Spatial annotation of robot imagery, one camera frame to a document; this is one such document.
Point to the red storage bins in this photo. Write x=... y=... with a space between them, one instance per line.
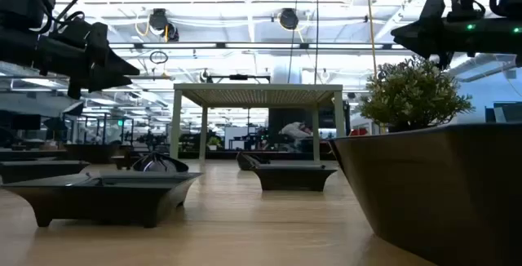
x=359 y=131

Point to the long ceiling light strip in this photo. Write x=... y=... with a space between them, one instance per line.
x=261 y=45

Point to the pale green perforated mini table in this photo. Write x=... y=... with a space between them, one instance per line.
x=257 y=88

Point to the person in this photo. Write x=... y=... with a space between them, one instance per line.
x=293 y=130

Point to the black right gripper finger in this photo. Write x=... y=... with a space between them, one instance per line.
x=428 y=47
x=424 y=29

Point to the black wavy square bowl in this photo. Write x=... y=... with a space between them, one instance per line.
x=428 y=184

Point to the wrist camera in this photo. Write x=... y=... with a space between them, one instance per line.
x=98 y=41
x=432 y=7

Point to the green potted plant black pot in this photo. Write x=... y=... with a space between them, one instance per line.
x=412 y=94

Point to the black deep square bowl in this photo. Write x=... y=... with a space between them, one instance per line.
x=91 y=153

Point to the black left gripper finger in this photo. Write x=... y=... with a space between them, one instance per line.
x=114 y=66
x=102 y=82

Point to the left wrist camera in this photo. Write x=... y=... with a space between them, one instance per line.
x=98 y=41

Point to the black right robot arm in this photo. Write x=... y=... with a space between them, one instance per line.
x=510 y=37

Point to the black studio softbox light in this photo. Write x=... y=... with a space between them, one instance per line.
x=74 y=109

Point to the small background potted plant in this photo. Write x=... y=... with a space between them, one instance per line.
x=213 y=141

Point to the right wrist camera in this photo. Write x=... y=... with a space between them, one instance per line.
x=432 y=7

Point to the black monitor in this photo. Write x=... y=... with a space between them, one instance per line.
x=25 y=121

